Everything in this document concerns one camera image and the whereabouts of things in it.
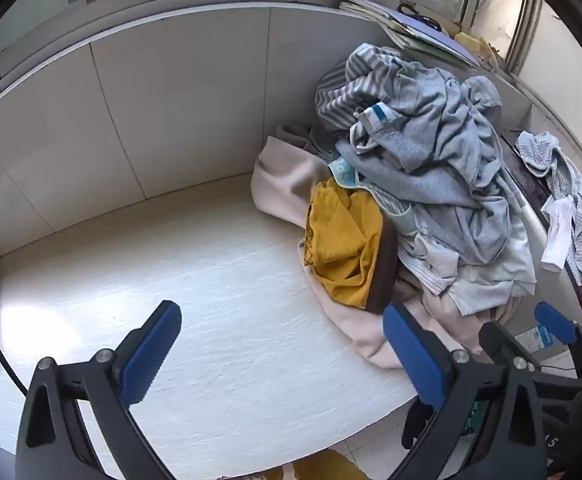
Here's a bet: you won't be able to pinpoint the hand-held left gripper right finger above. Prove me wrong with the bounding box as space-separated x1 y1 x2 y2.
382 303 552 480

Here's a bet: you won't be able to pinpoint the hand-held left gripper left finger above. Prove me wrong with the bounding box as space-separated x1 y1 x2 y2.
15 300 183 480

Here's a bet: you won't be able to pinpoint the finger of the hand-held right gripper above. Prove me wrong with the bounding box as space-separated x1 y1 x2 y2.
478 320 522 361
535 301 582 387

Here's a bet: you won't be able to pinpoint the grey fleece pants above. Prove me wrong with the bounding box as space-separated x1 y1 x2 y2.
336 65 519 266

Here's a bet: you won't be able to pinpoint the white box with blue label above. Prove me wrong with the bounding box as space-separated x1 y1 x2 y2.
513 322 559 363

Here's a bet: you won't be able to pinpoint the pale grey white garment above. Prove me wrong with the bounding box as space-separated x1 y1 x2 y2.
396 200 538 317

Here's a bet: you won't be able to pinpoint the small striped baby garment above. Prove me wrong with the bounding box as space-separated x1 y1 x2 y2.
515 130 582 286

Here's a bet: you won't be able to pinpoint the dark brown cabinet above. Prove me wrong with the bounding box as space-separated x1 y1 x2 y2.
500 129 582 326

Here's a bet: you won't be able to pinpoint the mustard yellow garment brown trim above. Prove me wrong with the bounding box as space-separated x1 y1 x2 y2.
303 177 397 313

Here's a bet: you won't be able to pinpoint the yellow fuzzy garment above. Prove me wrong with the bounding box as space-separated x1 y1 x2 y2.
291 462 367 480

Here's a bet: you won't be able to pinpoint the light teal trimmed cloth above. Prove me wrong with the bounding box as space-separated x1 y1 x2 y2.
327 156 372 188

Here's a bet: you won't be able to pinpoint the beige fleece cloth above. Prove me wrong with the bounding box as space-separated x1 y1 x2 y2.
251 122 476 368

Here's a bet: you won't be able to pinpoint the grey white striped garment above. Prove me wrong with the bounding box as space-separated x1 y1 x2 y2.
315 44 422 136

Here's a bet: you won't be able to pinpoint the pale yellow cloth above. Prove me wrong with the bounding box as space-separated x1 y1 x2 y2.
453 31 502 68

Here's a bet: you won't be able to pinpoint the stack of papers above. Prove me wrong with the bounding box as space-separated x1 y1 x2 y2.
340 0 482 68

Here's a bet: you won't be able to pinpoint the black scissors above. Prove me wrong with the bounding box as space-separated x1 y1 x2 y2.
397 2 444 33

